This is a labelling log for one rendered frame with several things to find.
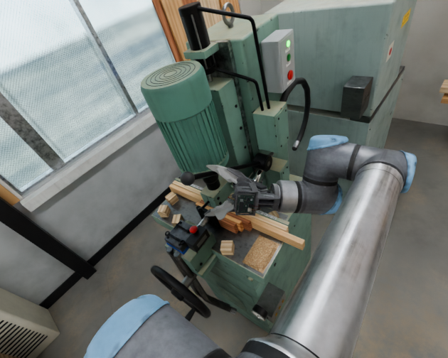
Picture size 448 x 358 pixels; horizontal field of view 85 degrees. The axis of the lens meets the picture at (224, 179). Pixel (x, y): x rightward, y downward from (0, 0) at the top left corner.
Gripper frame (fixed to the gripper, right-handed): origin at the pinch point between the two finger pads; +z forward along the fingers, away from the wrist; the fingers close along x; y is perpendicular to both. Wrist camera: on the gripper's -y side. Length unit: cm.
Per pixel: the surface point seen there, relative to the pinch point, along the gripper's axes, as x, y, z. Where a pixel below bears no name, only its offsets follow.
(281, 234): 20.4, -9.3, -27.5
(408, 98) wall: -25, -180, -190
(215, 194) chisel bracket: 10.2, -18.3, -3.7
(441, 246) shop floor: 62, -63, -153
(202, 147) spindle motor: -10.8, -5.8, 1.2
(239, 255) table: 29.8, -9.1, -13.3
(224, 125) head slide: -15.7, -16.4, -5.2
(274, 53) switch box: -37.3, -17.4, -18.8
